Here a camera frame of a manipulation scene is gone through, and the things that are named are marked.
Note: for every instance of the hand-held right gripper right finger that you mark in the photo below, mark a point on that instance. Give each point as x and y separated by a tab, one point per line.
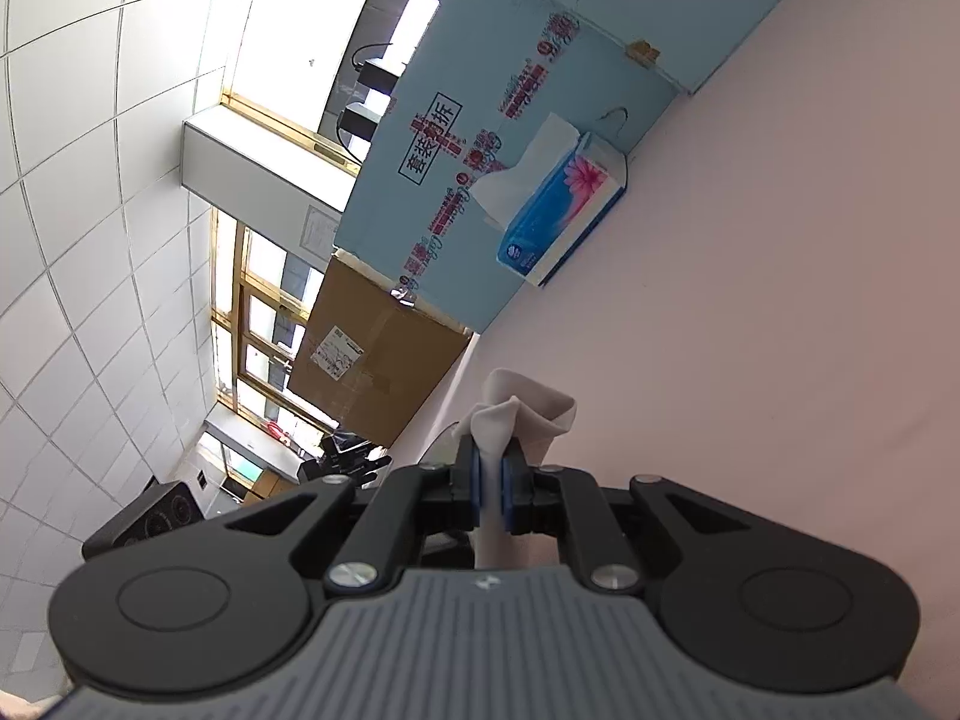
512	495

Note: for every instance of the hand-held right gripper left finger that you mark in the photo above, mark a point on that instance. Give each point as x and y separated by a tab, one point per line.
469	487

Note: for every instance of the beige cleaning cloth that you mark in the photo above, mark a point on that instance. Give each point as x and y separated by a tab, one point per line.
525	405

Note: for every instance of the black device stand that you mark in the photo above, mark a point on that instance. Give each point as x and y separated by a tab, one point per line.
341	457

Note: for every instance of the brown cardboard box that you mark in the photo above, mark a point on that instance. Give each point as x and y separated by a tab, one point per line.
390	375

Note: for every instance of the blue tissue box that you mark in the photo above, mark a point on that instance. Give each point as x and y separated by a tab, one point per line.
555	217

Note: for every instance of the light blue cardboard barrier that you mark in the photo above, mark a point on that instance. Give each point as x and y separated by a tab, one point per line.
390	217

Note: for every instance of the black monitor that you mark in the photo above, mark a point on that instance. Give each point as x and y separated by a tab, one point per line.
379	79
356	121

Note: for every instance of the white wall notice paper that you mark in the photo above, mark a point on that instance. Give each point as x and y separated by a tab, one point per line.
319	229

